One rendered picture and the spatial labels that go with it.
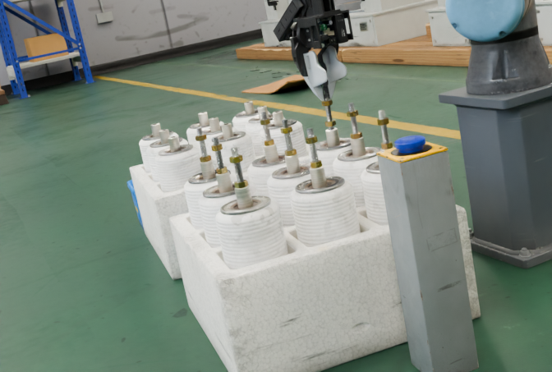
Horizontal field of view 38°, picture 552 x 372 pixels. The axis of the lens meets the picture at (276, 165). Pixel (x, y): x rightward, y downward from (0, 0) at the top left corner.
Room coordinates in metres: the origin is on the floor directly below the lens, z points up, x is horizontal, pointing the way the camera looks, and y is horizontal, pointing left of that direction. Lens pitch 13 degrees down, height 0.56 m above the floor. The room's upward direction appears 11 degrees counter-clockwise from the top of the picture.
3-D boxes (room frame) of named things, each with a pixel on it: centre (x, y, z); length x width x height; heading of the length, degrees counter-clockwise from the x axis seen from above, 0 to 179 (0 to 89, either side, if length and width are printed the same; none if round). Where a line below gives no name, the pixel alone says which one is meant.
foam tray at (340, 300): (1.26, -0.03, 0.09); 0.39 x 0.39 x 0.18; 15
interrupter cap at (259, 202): (1.12, 0.05, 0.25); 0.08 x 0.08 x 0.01
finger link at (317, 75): (1.38, -0.10, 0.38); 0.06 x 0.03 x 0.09; 29
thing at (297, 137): (1.71, -0.03, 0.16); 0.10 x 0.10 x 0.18
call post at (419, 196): (1.00, -0.18, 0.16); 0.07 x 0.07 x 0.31; 15
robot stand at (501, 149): (1.39, -0.44, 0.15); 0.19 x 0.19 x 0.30; 22
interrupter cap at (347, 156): (1.29, -0.14, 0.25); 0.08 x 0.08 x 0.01
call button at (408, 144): (1.00, -0.18, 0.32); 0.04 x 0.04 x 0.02
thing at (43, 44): (6.97, 1.75, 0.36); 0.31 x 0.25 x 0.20; 112
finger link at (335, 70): (1.40, -0.14, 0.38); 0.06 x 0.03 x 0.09; 29
